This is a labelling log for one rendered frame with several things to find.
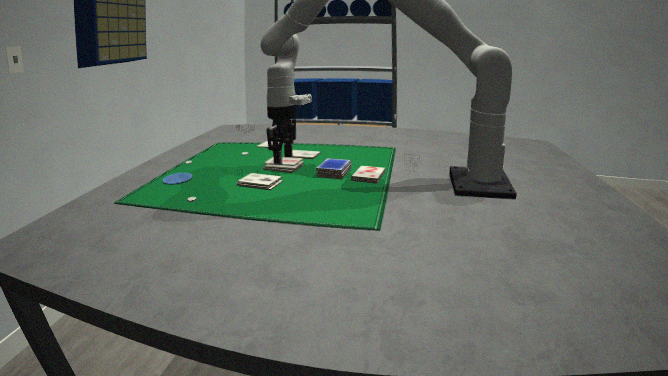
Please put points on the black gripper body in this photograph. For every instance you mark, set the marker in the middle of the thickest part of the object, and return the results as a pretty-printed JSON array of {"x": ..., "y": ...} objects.
[{"x": 281, "y": 116}]

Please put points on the blue round disc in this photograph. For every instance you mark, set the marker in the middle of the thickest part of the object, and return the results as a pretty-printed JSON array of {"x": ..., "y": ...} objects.
[{"x": 177, "y": 178}]

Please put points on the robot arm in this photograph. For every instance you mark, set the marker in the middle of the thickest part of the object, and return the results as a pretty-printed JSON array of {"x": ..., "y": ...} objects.
[{"x": 491, "y": 65}]

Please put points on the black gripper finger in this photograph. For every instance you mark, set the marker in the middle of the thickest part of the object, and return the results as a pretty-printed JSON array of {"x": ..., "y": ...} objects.
[
  {"x": 288, "y": 151},
  {"x": 272, "y": 136}
]

